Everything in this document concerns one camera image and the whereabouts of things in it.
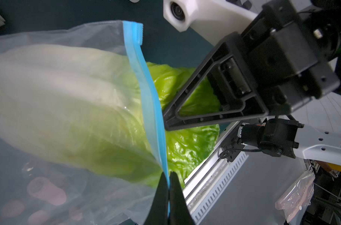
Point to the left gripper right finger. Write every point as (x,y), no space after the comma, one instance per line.
(179,213)

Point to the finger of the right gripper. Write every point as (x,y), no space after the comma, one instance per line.
(231,78)

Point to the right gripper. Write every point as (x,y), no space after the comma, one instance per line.
(285,59)

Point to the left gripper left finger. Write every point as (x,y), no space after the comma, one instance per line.
(158,214)

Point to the clear blue-zip zipper bag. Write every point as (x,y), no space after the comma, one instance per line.
(112,200)

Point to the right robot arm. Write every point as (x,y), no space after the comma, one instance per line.
(279,134)

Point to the pink-dotted zipper bag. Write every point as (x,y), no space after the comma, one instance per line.
(34,192)

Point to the white vented strip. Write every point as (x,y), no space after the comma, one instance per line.
(206,198)

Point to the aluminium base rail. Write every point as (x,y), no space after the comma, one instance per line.
(202,173)

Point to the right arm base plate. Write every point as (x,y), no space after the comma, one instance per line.
(230,141)

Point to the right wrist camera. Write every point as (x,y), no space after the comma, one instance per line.
(213,20)

